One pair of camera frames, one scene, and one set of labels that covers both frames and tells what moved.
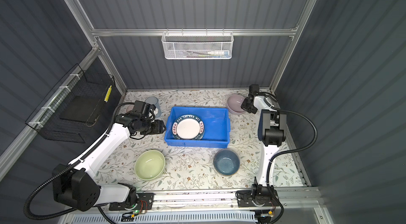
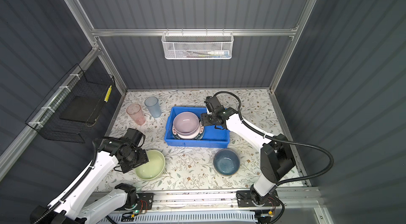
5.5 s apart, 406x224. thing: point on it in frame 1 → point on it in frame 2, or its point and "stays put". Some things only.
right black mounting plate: (245, 199) stays put
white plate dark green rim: (187, 127) stays put
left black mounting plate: (143, 201) stays put
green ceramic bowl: (149, 165) stays put
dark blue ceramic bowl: (226, 162) stays put
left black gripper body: (150, 127) → (137, 158)
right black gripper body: (246, 106) → (208, 119)
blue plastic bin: (217, 123) stays put
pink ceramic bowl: (234, 102) → (186, 123)
